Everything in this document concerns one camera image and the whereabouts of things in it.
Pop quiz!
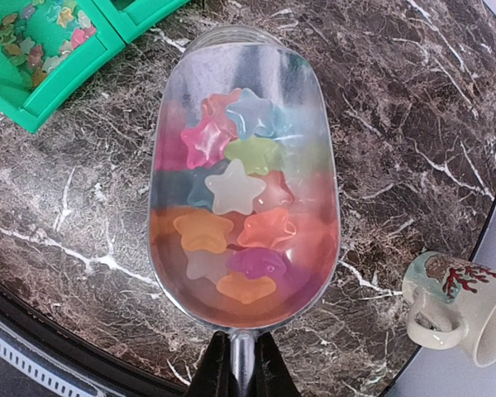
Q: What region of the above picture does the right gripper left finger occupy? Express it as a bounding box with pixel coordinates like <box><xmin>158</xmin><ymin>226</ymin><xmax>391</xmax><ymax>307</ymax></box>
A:
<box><xmin>192</xmin><ymin>332</ymin><xmax>234</xmax><ymax>397</ymax></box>

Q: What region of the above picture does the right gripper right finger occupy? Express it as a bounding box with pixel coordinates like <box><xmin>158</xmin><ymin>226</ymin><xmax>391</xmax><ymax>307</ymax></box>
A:
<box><xmin>251</xmin><ymin>332</ymin><xmax>300</xmax><ymax>397</ymax></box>

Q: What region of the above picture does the orange star candy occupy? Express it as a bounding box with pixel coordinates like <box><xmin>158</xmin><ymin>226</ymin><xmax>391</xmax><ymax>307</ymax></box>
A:
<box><xmin>174</xmin><ymin>211</ymin><xmax>234</xmax><ymax>254</ymax></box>
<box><xmin>216</xmin><ymin>271</ymin><xmax>277</xmax><ymax>304</ymax></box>

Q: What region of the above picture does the purple star candy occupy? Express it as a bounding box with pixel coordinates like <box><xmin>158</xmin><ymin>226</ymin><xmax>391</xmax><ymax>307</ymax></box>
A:
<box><xmin>227</xmin><ymin>247</ymin><xmax>288</xmax><ymax>280</ymax></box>

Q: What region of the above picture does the coral star candy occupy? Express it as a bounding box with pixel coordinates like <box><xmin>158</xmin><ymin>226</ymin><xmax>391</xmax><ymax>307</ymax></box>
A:
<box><xmin>237</xmin><ymin>208</ymin><xmax>297</xmax><ymax>248</ymax></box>

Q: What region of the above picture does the white star candy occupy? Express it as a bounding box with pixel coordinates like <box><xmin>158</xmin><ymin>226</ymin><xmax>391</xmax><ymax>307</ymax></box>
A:
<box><xmin>204</xmin><ymin>159</ymin><xmax>266</xmax><ymax>215</ymax></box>

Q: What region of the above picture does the metal scoop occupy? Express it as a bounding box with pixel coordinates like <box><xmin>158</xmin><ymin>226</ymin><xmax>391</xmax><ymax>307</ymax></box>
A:
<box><xmin>149</xmin><ymin>39</ymin><xmax>340</xmax><ymax>396</ymax></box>

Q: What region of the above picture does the green star candy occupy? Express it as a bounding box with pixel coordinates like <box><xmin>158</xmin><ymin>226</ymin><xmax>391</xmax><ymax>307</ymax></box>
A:
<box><xmin>224</xmin><ymin>136</ymin><xmax>283</xmax><ymax>175</ymax></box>

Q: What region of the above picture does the pink star candy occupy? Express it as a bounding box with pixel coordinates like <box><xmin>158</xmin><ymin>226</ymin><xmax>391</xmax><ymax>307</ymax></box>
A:
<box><xmin>180</xmin><ymin>117</ymin><xmax>234</xmax><ymax>170</ymax></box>

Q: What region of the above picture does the pale blue star candy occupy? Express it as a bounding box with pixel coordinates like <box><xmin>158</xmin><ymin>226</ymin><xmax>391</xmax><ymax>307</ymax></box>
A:
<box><xmin>226</xmin><ymin>88</ymin><xmax>273</xmax><ymax>141</ymax></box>

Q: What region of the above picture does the green bin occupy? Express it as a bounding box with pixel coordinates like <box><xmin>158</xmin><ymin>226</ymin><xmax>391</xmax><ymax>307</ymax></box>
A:
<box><xmin>93</xmin><ymin>0</ymin><xmax>189</xmax><ymax>43</ymax></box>
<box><xmin>0</xmin><ymin>1</ymin><xmax>124</xmax><ymax>132</ymax></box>

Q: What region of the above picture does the clear glass jar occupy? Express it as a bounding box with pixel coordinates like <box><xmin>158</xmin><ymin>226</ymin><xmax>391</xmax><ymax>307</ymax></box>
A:
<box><xmin>184</xmin><ymin>25</ymin><xmax>282</xmax><ymax>55</ymax></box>

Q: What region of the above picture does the beige ceramic mug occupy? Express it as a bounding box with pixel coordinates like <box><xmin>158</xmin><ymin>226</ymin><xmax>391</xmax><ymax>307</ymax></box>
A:
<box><xmin>402</xmin><ymin>251</ymin><xmax>496</xmax><ymax>368</ymax></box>

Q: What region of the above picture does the white slotted cable duct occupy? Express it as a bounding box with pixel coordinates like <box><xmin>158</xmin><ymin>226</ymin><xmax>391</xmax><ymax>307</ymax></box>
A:
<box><xmin>0</xmin><ymin>328</ymin><xmax>110</xmax><ymax>396</ymax></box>

